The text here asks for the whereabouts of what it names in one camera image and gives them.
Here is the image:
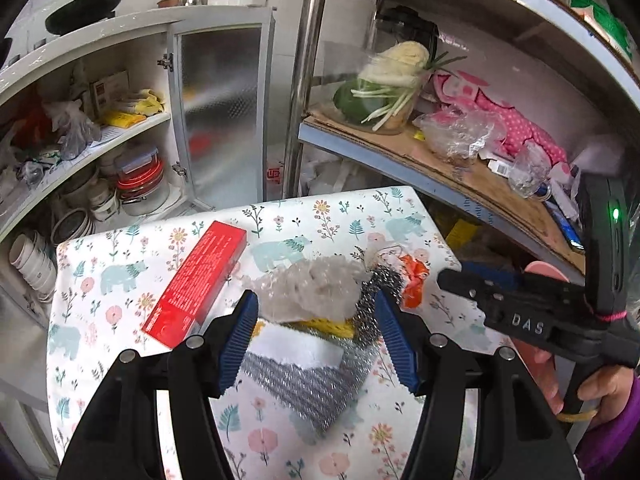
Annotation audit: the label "orange plastic bag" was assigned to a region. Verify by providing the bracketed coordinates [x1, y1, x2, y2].
[397, 254, 431, 310]

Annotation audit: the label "silver mesh scouring sponge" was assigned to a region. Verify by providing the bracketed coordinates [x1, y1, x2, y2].
[239, 322, 383, 445]

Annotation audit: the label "stack of red-lidded containers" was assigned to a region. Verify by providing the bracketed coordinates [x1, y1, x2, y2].
[115, 145, 171, 216]

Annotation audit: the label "green round vegetable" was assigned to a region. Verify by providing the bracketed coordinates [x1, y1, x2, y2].
[332, 82, 396, 121]

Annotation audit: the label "grey plastic bag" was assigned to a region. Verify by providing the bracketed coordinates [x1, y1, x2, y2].
[42, 100, 101, 161]

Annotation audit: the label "green onions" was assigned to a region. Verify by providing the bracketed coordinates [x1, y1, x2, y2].
[352, 52, 468, 128]

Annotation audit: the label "clear plastic wrap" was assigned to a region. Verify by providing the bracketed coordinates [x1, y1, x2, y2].
[242, 256, 373, 323]

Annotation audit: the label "metal shelf rack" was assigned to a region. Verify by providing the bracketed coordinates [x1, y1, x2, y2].
[280, 0, 640, 286]

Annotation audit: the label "floral printed tablecloth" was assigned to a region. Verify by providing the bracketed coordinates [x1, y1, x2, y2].
[46, 186, 506, 480]

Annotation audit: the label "stack of white bowls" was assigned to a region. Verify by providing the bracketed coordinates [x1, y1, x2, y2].
[10, 232, 58, 301]

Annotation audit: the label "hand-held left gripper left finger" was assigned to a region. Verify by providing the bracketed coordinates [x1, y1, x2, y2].
[57, 289, 261, 480]

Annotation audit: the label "pink plastic bucket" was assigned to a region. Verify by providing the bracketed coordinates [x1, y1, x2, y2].
[524, 260, 573, 283]

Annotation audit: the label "yellow flat packet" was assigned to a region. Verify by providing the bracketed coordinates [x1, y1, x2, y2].
[100, 110, 148, 128]

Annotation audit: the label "white plastic bags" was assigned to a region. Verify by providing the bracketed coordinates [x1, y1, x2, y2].
[300, 160, 361, 196]

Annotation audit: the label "brown cardboard sheet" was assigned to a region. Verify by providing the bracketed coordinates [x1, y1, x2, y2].
[305, 115, 586, 273]

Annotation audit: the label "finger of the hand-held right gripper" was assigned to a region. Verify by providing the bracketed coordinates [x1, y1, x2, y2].
[461, 260, 529, 289]
[437, 268, 502, 320]

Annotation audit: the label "steel wool ball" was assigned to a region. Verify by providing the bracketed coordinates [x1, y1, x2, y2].
[350, 245, 407, 348]

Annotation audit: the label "person's right forearm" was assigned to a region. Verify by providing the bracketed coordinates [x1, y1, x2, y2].
[575, 375, 640, 480]

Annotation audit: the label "person's right hand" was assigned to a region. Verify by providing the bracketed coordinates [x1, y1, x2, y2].
[514, 340, 637, 432]

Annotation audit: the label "frosted glass cabinet door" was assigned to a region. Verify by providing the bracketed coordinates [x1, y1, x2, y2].
[165, 19, 276, 211]

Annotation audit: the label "white carton with red print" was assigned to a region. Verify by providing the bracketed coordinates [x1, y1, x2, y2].
[265, 145, 287, 201]

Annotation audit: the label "yellow cloth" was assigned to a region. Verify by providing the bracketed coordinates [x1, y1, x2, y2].
[132, 89, 168, 116]

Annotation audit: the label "long red box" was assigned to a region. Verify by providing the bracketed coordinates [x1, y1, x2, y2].
[141, 220, 248, 350]

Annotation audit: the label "white kitchen cabinet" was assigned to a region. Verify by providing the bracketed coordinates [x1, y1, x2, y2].
[0, 6, 278, 461]

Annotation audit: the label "green and white packet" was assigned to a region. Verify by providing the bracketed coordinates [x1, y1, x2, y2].
[567, 0, 636, 61]

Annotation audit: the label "blue flat packet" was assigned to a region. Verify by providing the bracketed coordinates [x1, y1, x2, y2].
[547, 200, 585, 253]

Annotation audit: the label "pink dotted cloth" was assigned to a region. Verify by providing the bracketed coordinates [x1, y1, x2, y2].
[432, 70, 571, 166]

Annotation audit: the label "napa cabbage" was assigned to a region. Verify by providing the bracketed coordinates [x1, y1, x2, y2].
[357, 41, 433, 86]

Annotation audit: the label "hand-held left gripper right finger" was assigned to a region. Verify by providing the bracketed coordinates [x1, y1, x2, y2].
[374, 290, 583, 480]

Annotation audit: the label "yellow sponge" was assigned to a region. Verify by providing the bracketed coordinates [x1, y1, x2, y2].
[252, 316, 357, 341]

